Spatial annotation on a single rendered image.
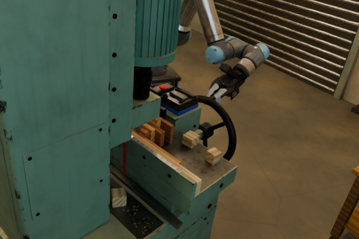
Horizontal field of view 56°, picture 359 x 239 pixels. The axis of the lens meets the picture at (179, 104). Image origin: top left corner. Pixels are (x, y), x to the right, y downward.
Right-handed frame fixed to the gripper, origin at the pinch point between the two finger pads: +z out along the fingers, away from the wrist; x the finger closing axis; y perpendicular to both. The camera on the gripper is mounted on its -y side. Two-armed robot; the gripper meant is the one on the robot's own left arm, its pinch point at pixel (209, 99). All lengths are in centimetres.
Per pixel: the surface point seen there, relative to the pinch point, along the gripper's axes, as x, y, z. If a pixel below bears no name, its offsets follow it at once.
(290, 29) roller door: 93, 170, -212
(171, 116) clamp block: -5.2, -17.9, 20.9
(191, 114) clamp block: -7.6, -13.6, 14.8
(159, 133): -9.3, -21.5, 28.8
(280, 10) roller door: 112, 158, -220
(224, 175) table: -30.8, -16.0, 25.2
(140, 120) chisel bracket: -7.9, -30.8, 31.7
